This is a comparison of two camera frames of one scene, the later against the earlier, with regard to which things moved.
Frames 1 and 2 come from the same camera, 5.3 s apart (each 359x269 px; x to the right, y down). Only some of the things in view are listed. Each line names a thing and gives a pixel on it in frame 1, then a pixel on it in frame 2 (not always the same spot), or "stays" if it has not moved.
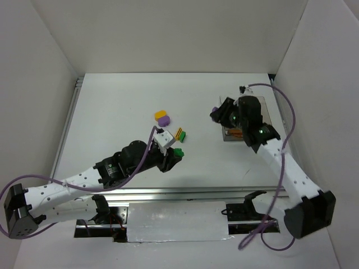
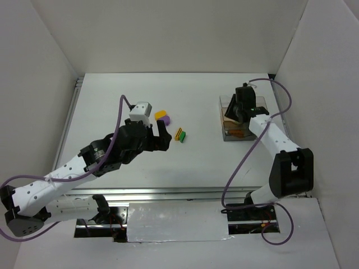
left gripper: [168, 160] → [153, 139]
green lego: [182, 136] stays
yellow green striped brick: [178, 134] stays
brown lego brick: [236, 133] stays
